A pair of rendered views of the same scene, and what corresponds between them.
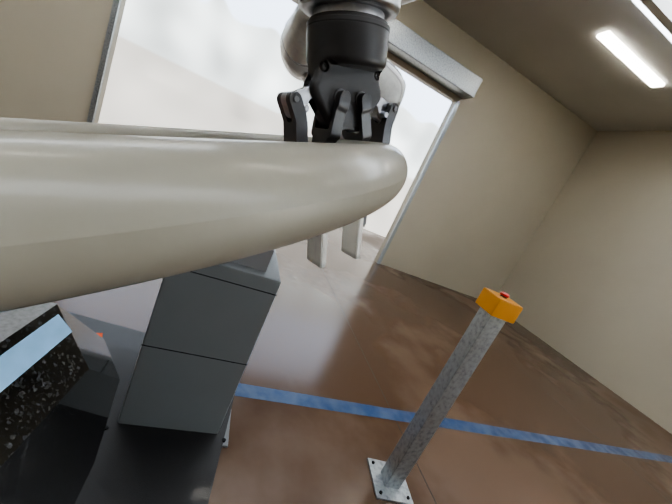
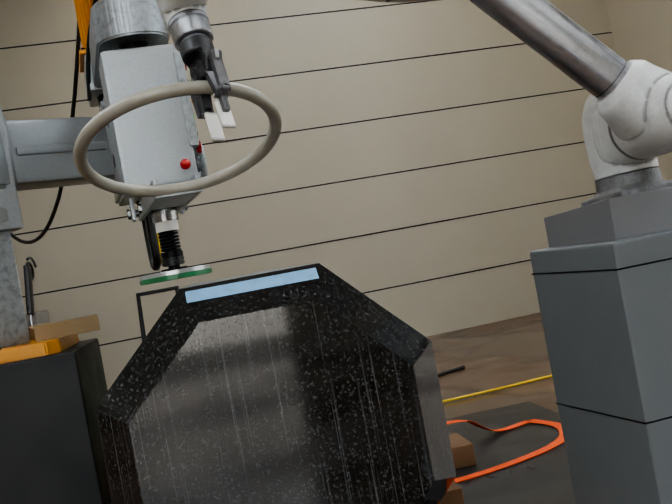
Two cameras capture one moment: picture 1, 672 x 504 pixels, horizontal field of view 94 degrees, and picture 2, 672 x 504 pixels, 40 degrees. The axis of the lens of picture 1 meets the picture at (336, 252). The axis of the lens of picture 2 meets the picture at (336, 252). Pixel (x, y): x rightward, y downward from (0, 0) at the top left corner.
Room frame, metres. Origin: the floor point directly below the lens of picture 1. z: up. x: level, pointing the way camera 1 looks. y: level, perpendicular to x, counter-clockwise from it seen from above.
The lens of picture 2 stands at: (0.73, -1.89, 0.89)
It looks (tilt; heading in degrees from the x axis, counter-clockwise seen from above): 0 degrees down; 96
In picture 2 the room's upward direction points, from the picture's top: 10 degrees counter-clockwise
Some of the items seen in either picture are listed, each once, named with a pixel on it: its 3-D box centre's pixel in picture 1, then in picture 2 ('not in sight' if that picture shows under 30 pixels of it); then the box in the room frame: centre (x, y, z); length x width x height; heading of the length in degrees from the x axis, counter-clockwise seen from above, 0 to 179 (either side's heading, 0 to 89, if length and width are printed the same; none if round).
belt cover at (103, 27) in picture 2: not in sight; (125, 60); (-0.16, 1.15, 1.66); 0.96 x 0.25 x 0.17; 111
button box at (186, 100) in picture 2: not in sight; (184, 101); (0.10, 0.80, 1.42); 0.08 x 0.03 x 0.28; 111
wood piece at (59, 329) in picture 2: not in sight; (67, 327); (-0.46, 0.98, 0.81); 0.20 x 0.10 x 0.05; 22
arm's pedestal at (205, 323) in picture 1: (204, 326); (668, 394); (1.25, 0.40, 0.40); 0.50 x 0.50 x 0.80; 21
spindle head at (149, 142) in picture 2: not in sight; (146, 131); (-0.06, 0.90, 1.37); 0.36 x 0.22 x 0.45; 111
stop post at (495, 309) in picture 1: (441, 396); not in sight; (1.30, -0.71, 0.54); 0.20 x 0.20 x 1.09; 14
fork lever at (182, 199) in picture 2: not in sight; (165, 199); (0.01, 0.72, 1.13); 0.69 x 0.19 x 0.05; 111
